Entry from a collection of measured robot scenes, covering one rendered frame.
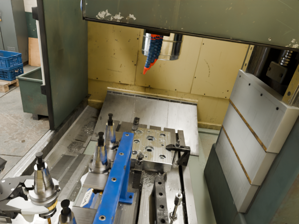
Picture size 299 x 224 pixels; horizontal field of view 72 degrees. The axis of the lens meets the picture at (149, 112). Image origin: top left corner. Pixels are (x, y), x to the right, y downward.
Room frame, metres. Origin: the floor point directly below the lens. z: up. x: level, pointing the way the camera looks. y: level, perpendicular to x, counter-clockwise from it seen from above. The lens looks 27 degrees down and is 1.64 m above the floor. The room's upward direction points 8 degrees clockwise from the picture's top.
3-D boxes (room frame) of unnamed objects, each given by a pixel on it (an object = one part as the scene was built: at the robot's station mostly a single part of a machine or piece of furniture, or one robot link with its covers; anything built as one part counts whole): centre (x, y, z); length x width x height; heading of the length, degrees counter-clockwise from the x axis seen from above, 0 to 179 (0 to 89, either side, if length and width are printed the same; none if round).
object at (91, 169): (0.45, 0.12, 1.21); 0.06 x 0.06 x 0.03
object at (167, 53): (0.86, -0.01, 1.53); 0.16 x 0.16 x 0.12
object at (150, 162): (0.92, -0.03, 0.97); 0.29 x 0.23 x 0.05; 0
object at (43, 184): (0.34, 0.22, 1.26); 0.04 x 0.04 x 0.07
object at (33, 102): (2.77, 1.31, 0.31); 0.94 x 0.64 x 0.62; 89
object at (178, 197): (0.56, -0.16, 0.96); 0.03 x 0.03 x 0.13
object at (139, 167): (0.74, 0.01, 0.97); 0.13 x 0.03 x 0.15; 0
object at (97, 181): (0.40, 0.12, 1.21); 0.07 x 0.05 x 0.01; 90
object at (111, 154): (0.51, 0.12, 1.21); 0.07 x 0.05 x 0.01; 90
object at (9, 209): (0.31, 0.29, 1.19); 0.09 x 0.05 x 0.02; 76
